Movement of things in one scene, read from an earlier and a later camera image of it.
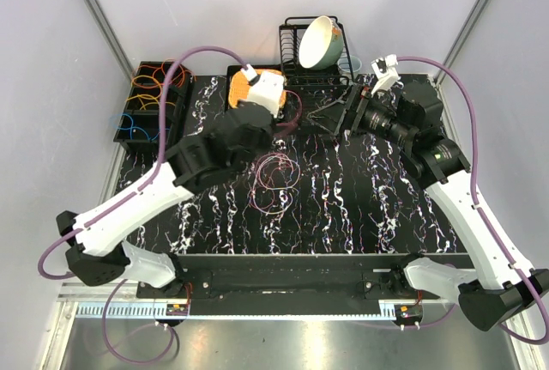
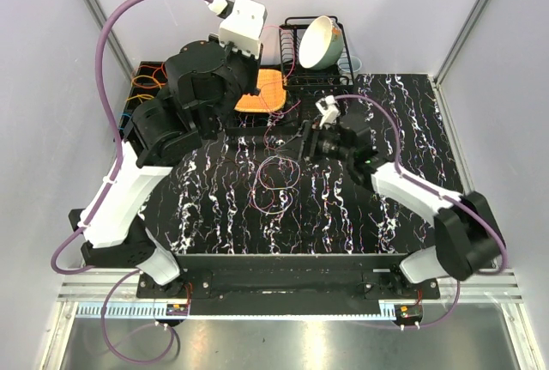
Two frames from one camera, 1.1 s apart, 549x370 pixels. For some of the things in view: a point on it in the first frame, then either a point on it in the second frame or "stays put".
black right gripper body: x=372 y=118 → x=322 y=145
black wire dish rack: x=296 y=75 stays put
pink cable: x=280 y=125 → x=273 y=130
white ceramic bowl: x=321 y=44 stays put
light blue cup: x=344 y=63 stays put
